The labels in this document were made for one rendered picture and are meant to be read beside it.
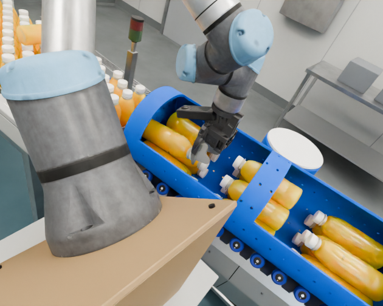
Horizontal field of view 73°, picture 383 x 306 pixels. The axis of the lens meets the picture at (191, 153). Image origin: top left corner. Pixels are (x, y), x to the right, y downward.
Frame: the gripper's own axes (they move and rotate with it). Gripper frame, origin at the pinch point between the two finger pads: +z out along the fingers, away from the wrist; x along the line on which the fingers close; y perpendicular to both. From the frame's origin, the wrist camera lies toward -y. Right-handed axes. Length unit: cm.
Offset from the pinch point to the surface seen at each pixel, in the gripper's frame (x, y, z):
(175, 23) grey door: 356, -246, 82
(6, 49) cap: -8, -82, 3
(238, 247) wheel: -5.1, 25.8, 16.2
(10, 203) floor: -13, -99, 113
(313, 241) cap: -0.7, 40.0, 0.3
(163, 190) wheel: -5.2, -4.2, 16.4
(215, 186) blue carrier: 11.0, 8.0, 16.0
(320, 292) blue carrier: -8.0, 47.8, 7.0
